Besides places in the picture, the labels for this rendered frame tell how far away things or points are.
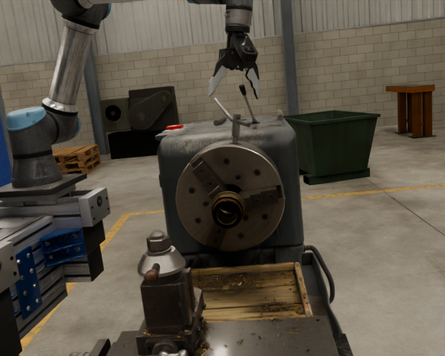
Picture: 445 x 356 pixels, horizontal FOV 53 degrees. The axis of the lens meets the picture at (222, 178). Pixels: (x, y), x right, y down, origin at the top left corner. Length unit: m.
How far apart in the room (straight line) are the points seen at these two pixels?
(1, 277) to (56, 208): 0.43
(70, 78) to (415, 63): 10.90
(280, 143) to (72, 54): 0.71
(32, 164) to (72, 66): 0.33
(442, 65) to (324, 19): 3.06
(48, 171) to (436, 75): 11.28
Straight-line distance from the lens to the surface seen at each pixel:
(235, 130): 1.27
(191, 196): 1.28
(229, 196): 1.15
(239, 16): 1.30
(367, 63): 11.63
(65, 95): 1.54
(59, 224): 1.45
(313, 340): 0.81
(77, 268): 1.48
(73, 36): 1.51
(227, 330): 0.85
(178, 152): 1.42
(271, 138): 1.40
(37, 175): 1.46
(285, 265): 1.26
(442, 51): 12.26
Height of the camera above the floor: 1.40
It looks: 12 degrees down
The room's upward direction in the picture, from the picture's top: 6 degrees counter-clockwise
